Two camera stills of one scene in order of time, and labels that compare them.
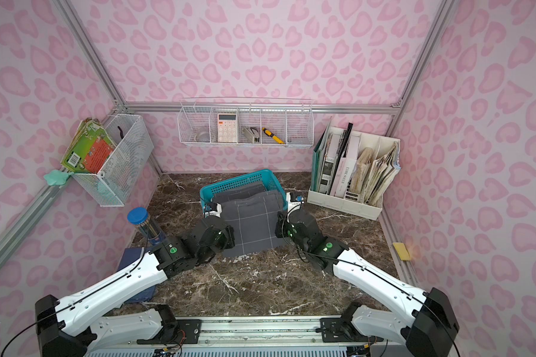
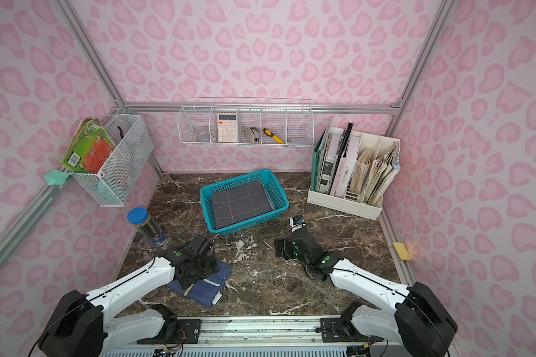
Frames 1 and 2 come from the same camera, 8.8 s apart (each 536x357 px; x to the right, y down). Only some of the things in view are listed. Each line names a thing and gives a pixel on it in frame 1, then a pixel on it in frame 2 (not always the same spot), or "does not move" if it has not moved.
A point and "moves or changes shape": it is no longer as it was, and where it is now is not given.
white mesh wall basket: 112,186 does not move
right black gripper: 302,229 to 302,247
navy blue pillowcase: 128,256 to 208,290
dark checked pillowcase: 252,219 moves or changes shape
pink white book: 351,143 does not move
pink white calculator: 227,128 does not move
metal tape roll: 202,137 does not move
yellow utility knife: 271,134 does not move
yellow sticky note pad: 402,251 does not move
